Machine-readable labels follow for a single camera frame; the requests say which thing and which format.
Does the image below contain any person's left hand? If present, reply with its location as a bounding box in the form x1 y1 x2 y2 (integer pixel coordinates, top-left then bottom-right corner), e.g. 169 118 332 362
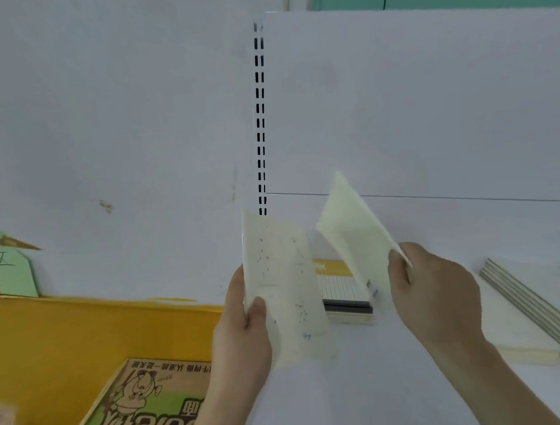
204 262 277 395

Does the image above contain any person's right hand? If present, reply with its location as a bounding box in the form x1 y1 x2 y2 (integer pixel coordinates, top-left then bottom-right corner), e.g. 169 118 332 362
385 236 488 358

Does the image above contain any star-print cream notebook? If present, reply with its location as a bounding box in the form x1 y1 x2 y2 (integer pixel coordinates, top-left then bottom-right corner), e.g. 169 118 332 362
237 201 338 372

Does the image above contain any stack of cream notebooks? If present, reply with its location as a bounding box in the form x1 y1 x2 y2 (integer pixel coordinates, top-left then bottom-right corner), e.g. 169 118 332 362
477 250 560 374

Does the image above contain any person's right forearm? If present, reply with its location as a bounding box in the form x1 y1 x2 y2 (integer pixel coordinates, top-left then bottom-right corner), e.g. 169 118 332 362
432 327 560 425

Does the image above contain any white metal shelf board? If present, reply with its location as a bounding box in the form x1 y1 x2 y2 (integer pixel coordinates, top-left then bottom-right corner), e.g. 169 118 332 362
222 253 560 425

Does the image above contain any green printed cardboard box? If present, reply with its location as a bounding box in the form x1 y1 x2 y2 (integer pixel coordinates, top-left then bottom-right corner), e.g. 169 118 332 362
37 350 219 425

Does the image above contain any yellow plastic bin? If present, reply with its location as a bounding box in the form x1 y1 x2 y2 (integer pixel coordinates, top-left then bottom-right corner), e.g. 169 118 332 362
0 272 236 425

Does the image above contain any white shelf back panel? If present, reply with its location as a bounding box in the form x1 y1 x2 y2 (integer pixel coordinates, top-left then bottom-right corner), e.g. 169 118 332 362
250 0 560 299

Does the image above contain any white slotted shelf upright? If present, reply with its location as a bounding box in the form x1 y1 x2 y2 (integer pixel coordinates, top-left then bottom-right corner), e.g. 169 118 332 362
242 20 281 218

